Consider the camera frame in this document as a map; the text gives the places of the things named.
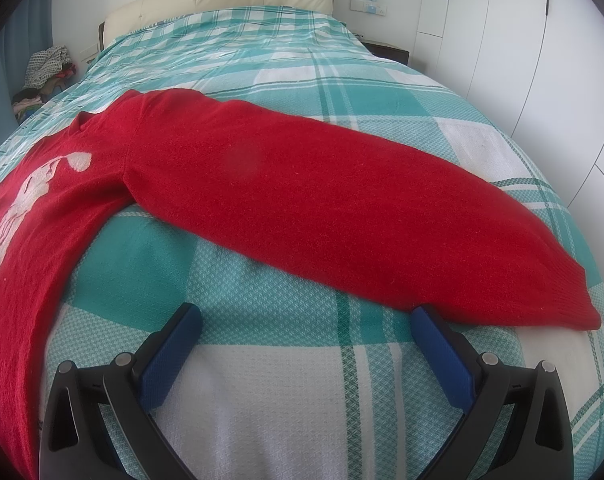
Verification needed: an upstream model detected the pile of clothes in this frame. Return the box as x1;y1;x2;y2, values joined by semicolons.
11;45;79;122

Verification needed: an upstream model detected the white wardrobe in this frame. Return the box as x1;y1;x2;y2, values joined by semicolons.
416;0;604;206

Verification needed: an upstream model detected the dark wooden nightstand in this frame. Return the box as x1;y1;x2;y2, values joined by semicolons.
361;39;411;67

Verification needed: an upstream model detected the white wall outlet panel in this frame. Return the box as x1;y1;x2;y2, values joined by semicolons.
349;0;388;15

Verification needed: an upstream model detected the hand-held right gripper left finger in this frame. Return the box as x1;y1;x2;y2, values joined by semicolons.
38;302;204;480

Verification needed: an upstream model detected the red sweater with white dog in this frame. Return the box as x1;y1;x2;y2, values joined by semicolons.
0;88;604;480

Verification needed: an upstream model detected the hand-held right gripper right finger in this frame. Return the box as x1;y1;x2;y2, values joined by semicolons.
410;305;576;480

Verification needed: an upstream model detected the bed with teal plaid bedspread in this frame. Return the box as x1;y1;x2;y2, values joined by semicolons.
0;4;604;480

